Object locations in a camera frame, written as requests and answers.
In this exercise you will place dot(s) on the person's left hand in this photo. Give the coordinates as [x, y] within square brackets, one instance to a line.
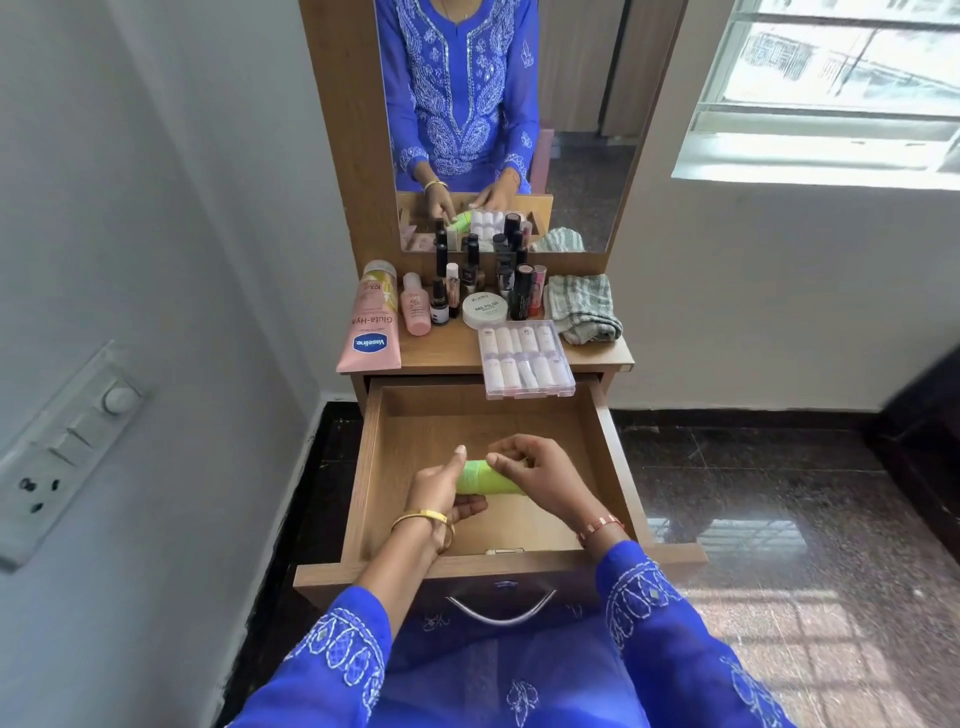
[431, 491]

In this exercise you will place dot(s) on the person's right hand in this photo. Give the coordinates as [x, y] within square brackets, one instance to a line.
[555, 484]

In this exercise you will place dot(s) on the person's right thumb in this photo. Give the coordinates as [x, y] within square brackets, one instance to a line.
[511, 469]

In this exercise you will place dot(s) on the person's left thumb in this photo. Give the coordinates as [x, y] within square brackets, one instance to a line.
[456, 469]

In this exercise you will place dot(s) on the light green roll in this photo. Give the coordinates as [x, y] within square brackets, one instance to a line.
[487, 480]

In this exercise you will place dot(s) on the person's right forearm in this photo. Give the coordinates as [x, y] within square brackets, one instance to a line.
[612, 550]

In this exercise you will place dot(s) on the person's left forearm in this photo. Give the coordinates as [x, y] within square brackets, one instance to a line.
[397, 577]

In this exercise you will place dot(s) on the wooden drawer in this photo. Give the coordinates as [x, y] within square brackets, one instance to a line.
[450, 420]

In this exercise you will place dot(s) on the small white stick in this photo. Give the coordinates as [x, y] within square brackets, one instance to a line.
[505, 551]

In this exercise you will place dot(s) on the pink and gold bangle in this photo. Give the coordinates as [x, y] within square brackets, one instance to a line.
[600, 525]

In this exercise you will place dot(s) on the clear box of white rolls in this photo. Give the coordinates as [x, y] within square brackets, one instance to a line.
[525, 360]

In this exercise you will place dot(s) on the dark dropper bottle white label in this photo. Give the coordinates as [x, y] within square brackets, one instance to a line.
[439, 309]

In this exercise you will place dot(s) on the white round jar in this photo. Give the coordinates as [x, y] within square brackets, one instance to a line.
[484, 310]

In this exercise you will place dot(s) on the pink lotion tube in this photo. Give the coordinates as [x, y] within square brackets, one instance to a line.
[367, 330]

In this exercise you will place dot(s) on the small pink bottle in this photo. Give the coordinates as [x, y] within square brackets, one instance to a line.
[415, 307]

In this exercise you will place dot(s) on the black lipstick tube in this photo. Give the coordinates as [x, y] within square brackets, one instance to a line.
[520, 292]

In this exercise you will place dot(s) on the green checkered cloth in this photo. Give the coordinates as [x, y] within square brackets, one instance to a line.
[585, 307]

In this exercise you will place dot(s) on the pink lipstick tube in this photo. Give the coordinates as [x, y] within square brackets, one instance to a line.
[538, 289]

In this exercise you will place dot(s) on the brown nail polish bottle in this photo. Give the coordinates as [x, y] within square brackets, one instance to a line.
[472, 270]

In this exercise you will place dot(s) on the dark cosmetic bottle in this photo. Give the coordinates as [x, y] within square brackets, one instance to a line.
[505, 270]

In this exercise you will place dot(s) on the blue embroidered kurta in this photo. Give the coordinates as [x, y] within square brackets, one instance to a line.
[510, 675]

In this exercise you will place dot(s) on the dressing table mirror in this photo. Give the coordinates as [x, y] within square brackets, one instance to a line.
[592, 187]

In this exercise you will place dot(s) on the wooden dressing table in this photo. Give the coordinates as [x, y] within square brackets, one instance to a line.
[345, 150]

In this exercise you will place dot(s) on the white wall switchboard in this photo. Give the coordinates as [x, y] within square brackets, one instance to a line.
[60, 450]

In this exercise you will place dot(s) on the window with white frame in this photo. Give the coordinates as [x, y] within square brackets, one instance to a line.
[825, 90]

